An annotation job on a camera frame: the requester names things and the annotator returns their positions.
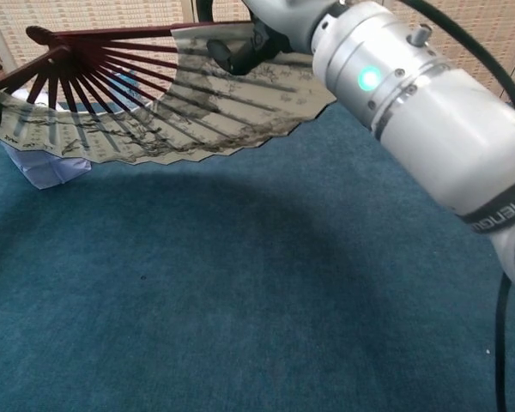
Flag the white blue tissue pack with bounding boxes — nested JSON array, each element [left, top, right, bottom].
[[2, 81, 92, 191]]

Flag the paper folding fan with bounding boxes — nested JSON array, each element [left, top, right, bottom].
[[0, 24, 338, 165]]

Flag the blue green drink can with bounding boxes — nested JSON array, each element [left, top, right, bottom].
[[110, 71, 152, 113]]

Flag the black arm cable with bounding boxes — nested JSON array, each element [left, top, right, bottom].
[[397, 0, 515, 412]]

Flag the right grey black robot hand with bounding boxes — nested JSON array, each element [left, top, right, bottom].
[[195, 0, 342, 77]]

